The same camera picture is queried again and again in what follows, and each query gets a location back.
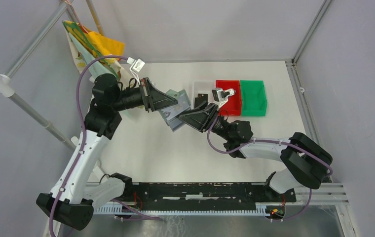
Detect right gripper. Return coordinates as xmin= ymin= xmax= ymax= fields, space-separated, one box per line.
xmin=175 ymin=101 xmax=232 ymax=141

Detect patterned cloth bags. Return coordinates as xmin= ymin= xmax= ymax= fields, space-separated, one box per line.
xmin=62 ymin=20 xmax=132 ymax=84

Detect dark grey credit card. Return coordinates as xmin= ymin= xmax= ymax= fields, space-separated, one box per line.
xmin=195 ymin=93 xmax=208 ymax=104

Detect red plastic bin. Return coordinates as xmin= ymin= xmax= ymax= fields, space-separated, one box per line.
xmin=216 ymin=80 xmax=242 ymax=116

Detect green plastic bin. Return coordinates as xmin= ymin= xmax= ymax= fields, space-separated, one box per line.
xmin=240 ymin=80 xmax=267 ymax=117

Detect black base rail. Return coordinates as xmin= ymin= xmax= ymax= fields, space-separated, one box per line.
xmin=118 ymin=182 xmax=297 ymax=211

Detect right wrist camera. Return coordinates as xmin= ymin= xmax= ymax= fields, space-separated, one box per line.
xmin=212 ymin=87 xmax=235 ymax=109

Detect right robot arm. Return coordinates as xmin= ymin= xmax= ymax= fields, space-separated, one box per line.
xmin=178 ymin=103 xmax=333 ymax=201

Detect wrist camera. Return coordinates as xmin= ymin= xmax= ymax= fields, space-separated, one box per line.
xmin=127 ymin=57 xmax=145 ymax=84
xmin=212 ymin=87 xmax=235 ymax=109

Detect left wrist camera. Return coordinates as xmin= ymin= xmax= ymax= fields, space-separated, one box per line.
xmin=127 ymin=57 xmax=145 ymax=84

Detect white printed card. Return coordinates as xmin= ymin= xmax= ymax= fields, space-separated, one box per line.
xmin=159 ymin=100 xmax=190 ymax=122

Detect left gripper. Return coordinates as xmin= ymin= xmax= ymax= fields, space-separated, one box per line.
xmin=113 ymin=78 xmax=179 ymax=112

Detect black credit card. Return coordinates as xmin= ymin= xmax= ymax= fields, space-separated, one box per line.
xmin=194 ymin=97 xmax=208 ymax=110

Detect white pipe pole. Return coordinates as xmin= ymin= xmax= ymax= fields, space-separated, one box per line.
xmin=0 ymin=74 xmax=76 ymax=150

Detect green leather card holder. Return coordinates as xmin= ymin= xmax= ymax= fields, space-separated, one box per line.
xmin=159 ymin=89 xmax=191 ymax=132

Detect clear plastic bin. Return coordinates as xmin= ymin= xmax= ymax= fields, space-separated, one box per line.
xmin=190 ymin=80 xmax=216 ymax=109

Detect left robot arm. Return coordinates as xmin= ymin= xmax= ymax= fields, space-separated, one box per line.
xmin=36 ymin=74 xmax=178 ymax=231

